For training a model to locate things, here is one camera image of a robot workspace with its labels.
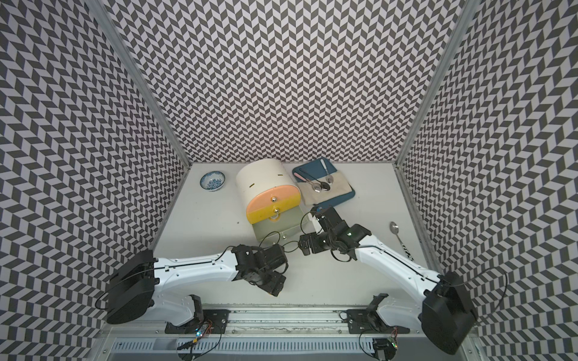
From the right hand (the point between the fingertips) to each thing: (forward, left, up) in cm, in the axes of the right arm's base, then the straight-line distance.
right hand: (312, 245), depth 80 cm
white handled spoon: (+40, -10, -9) cm, 42 cm away
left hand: (-12, +15, -7) cm, 20 cm away
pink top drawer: (+14, +14, +11) cm, 23 cm away
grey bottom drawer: (+10, +9, -3) cm, 14 cm away
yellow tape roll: (+15, +15, -6) cm, 22 cm away
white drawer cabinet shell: (+23, +20, +13) cm, 33 cm away
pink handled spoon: (+35, -3, -9) cm, 36 cm away
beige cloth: (+35, -15, -9) cm, 39 cm away
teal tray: (+47, -6, -9) cm, 48 cm away
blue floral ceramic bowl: (+37, +47, -7) cm, 60 cm away
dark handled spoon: (+35, -8, -9) cm, 37 cm away
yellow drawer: (+12, +14, +3) cm, 19 cm away
